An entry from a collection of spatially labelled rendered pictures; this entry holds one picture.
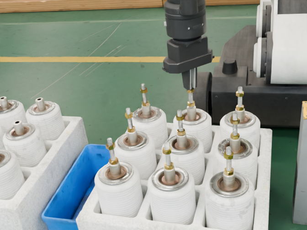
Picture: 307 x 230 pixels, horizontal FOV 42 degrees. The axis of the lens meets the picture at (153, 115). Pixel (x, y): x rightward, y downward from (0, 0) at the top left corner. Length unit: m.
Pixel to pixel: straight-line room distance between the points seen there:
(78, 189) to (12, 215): 0.25
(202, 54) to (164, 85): 0.81
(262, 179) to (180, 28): 0.38
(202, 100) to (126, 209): 0.54
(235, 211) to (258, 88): 0.57
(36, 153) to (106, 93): 0.71
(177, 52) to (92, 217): 0.40
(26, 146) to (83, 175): 0.22
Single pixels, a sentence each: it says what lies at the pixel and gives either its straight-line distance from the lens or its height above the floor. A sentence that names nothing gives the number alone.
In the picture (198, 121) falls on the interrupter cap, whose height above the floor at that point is 0.25.
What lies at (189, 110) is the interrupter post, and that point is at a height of 0.28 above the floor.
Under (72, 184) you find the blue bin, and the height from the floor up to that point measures 0.08.
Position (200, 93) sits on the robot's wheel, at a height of 0.17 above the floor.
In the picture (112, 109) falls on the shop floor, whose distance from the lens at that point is 1.59.
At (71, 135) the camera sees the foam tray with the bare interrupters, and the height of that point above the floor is 0.17.
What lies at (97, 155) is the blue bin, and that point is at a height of 0.08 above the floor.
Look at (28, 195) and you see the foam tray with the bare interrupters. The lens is 1.00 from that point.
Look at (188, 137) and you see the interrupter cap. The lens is 0.93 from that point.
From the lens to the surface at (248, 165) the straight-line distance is 0.87.
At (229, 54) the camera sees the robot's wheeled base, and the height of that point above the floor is 0.17.
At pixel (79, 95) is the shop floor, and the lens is 1.74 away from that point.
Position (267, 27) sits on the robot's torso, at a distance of 1.42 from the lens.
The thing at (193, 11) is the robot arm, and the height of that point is 0.54.
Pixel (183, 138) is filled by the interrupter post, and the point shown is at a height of 0.28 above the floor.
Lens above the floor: 0.78
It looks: 31 degrees down
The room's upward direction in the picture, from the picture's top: 7 degrees counter-clockwise
